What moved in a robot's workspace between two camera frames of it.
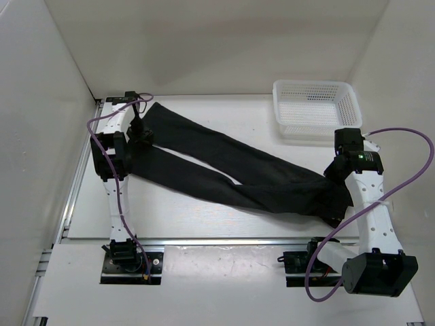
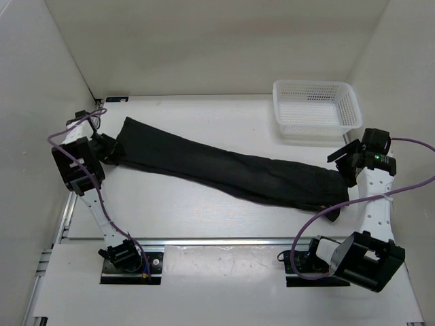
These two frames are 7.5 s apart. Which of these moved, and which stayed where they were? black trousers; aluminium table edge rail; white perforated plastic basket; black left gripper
Moved: black trousers; black left gripper
Stayed: white perforated plastic basket; aluminium table edge rail
